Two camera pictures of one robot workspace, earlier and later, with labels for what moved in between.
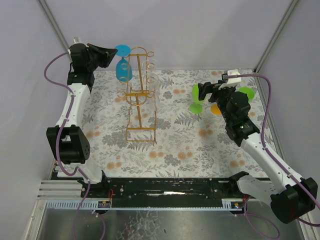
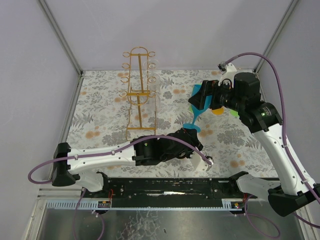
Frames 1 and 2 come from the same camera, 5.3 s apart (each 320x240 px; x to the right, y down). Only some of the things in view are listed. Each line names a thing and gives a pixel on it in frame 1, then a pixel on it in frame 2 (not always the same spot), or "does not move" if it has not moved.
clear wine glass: [154, 96] does not move
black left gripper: [97, 55] → [187, 141]
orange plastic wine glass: [215, 109] does not move
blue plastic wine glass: [122, 67] → [196, 112]
